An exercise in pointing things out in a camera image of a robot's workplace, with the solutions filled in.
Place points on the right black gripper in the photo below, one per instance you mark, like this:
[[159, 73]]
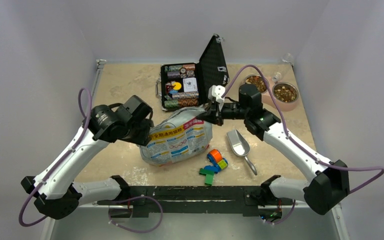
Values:
[[212, 115]]

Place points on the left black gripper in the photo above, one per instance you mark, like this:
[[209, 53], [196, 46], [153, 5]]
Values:
[[142, 138]]

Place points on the metal food scoop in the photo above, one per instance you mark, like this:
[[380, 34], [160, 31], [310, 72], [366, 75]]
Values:
[[241, 148]]

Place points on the colourful pet food bag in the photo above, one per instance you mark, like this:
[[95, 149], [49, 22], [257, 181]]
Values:
[[177, 138]]

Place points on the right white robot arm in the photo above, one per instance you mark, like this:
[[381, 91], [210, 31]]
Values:
[[326, 182]]

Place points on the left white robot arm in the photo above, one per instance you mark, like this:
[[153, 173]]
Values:
[[55, 192]]

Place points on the pink double pet bowl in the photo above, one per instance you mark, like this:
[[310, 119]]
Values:
[[286, 95]]

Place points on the orange blue toy car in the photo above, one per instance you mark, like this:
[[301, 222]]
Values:
[[216, 159]]

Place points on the black poker chip case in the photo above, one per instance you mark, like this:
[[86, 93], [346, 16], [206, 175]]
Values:
[[187, 84]]

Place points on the blue toy brick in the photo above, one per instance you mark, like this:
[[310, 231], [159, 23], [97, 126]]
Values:
[[212, 168]]

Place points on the green toy brick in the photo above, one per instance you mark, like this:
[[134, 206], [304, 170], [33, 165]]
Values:
[[209, 176]]

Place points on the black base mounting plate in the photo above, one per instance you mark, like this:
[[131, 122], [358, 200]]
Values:
[[245, 200]]

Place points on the clear water bottle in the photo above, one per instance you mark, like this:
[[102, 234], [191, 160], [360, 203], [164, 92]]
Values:
[[283, 65]]

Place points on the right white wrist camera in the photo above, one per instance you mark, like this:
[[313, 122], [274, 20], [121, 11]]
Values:
[[217, 93]]

